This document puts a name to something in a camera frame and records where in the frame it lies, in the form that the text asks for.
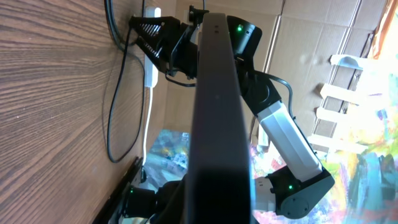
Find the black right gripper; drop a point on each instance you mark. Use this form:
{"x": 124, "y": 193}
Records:
{"x": 176, "y": 53}

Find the Samsung Galaxy smartphone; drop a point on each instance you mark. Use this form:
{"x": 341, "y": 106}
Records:
{"x": 218, "y": 183}

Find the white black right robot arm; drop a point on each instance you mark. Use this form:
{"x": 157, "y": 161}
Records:
{"x": 293, "y": 190}

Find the white wooden rack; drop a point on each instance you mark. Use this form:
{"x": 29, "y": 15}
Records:
{"x": 344, "y": 97}

